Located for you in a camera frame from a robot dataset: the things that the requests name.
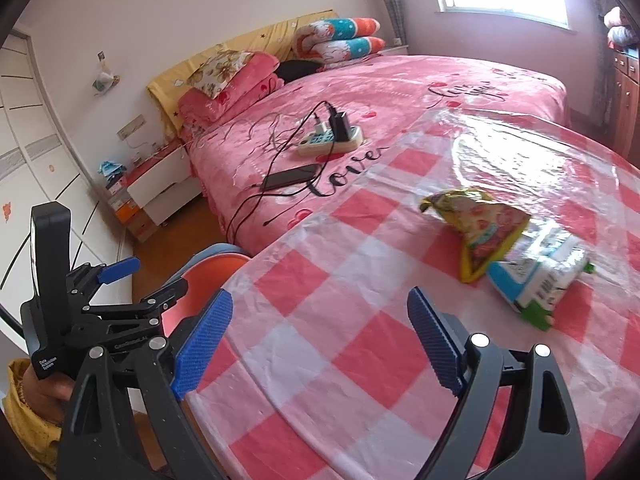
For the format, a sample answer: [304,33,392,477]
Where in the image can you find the white blue wrapper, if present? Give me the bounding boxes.
[486,219,594,330]

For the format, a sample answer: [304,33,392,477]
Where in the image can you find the yellow green snack bag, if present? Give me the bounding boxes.
[419,188,530,283]

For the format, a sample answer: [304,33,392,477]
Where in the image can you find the pink trash bin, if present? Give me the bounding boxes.
[162,252,250,336]

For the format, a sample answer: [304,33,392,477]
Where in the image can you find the left hand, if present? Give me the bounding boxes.
[23,365,75,420]

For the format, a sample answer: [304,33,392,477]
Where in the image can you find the orange storage boxes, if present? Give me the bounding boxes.
[107,177,158,243]

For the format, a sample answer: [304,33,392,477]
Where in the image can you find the blue cushioned stool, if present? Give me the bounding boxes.
[165,243,248,284]

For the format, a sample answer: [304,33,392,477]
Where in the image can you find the white nightstand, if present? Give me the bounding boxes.
[126,141,202,226]

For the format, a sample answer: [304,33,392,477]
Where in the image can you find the white wardrobe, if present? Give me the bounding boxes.
[0,34,132,350]

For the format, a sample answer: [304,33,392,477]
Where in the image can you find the red checkered tablecloth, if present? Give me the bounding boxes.
[186,112,639,479]

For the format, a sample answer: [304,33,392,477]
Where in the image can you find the pink bed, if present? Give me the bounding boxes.
[180,55,570,254]

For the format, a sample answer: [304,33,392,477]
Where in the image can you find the black smartphone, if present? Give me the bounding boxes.
[260,164,322,192]

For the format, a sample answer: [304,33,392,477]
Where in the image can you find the yellow wooden headboard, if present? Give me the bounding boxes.
[146,10,337,140]

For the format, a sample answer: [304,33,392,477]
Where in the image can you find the floral pillow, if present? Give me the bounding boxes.
[186,50,254,99]

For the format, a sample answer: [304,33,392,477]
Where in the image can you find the white power strip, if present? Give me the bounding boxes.
[296,126,363,157]

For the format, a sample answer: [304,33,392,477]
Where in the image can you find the white charger plug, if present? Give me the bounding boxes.
[314,115,330,136]

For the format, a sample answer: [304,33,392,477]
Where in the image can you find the pink folded blanket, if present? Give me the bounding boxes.
[178,51,282,125]

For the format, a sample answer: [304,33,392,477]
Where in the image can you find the black charger adapter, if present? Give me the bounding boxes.
[329,112,352,142]

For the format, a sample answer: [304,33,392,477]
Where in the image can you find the lower rolled colourful quilt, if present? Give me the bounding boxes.
[309,37,386,64]

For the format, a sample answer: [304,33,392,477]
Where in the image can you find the rolled colourful quilt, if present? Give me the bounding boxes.
[293,18,381,56]
[309,37,386,64]

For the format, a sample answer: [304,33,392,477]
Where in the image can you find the upper rolled colourful quilt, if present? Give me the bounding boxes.
[293,18,381,56]

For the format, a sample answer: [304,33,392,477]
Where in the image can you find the brown wooden cabinet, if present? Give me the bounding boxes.
[610,47,640,167]

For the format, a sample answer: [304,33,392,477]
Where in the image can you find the folded blankets on cabinet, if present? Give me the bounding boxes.
[603,6,639,49]

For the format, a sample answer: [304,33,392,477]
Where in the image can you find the wall socket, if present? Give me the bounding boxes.
[117,114,145,141]

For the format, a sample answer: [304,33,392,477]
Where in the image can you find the black charging cable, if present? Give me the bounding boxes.
[224,100,342,246]

